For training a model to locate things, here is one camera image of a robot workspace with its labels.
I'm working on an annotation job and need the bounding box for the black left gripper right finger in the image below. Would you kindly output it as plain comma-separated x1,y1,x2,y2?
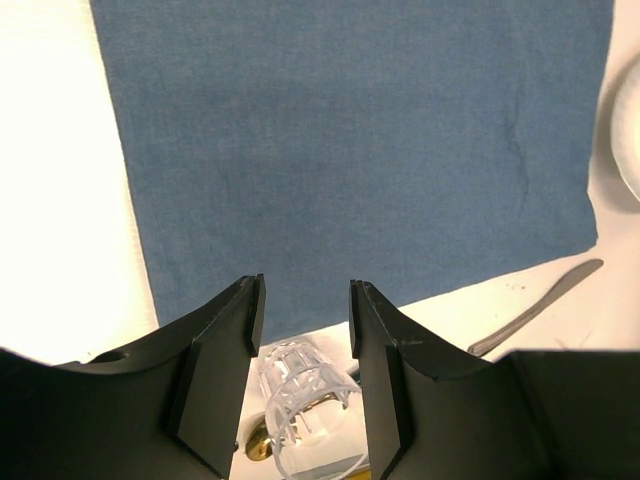
349,281,639,480

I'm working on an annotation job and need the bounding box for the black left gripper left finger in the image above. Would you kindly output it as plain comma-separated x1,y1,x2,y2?
1,275,265,479

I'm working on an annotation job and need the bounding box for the silver table knife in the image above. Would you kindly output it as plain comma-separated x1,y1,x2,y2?
467,258,604,357

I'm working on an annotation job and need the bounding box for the clear drinking glass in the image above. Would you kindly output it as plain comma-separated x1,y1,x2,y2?
259,340,369,479

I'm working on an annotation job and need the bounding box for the blue cloth napkin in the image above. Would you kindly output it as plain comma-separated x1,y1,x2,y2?
91,1,614,342

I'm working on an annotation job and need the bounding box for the white round plate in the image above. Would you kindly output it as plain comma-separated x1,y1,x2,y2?
609,56,639,200

